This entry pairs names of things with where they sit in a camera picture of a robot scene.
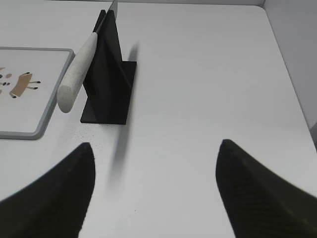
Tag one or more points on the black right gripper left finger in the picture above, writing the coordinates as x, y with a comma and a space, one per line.
54, 205

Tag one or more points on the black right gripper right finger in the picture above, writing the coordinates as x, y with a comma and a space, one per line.
258, 202

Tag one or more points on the white-handled kitchen knife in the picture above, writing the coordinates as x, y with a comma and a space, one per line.
75, 75

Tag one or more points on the white grey-rimmed cutting board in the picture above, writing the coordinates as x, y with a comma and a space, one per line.
29, 79

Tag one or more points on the black knife stand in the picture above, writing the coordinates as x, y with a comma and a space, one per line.
109, 80

